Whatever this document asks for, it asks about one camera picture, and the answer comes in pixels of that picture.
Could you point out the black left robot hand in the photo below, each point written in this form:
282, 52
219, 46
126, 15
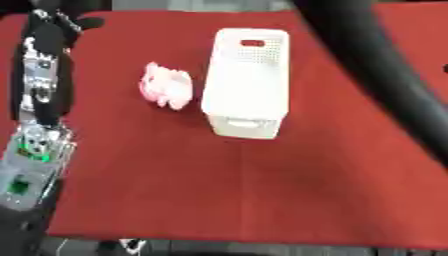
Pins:
51, 33

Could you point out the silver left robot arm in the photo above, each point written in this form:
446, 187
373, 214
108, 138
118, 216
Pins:
32, 160

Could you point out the pink and white soft toy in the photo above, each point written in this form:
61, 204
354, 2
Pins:
166, 85

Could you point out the white plastic basket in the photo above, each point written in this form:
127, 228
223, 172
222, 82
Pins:
248, 83

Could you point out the thick black tube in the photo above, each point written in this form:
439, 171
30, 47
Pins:
379, 63

